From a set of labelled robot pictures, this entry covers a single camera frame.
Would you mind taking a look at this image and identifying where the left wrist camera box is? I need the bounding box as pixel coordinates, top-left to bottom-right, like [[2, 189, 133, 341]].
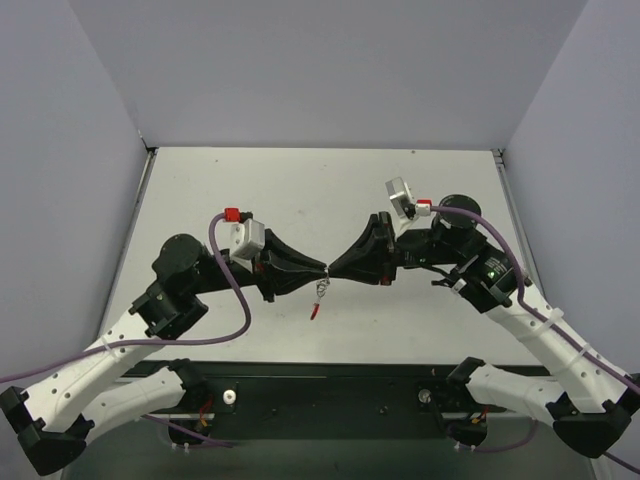
[[224, 207, 266, 262]]

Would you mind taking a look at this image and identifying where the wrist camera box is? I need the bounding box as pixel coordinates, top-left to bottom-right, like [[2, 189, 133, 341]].
[[385, 177, 432, 222], [224, 207, 266, 262]]

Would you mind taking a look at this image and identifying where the silver keyring with red tag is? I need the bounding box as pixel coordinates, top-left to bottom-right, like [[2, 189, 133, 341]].
[[310, 268, 331, 321]]

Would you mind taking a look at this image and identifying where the aluminium frame rail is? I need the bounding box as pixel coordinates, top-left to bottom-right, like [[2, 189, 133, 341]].
[[491, 149, 542, 287]]

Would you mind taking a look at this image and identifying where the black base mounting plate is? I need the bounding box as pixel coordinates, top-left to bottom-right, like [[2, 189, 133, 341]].
[[195, 362, 484, 441]]

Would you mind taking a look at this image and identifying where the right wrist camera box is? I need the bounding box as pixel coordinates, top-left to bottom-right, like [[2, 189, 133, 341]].
[[385, 177, 432, 222]]

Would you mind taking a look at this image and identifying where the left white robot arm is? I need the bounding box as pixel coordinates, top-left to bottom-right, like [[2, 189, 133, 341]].
[[1, 231, 326, 476]]

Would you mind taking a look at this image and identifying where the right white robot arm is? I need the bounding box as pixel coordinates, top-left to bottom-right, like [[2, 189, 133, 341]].
[[328, 194, 639, 458]]

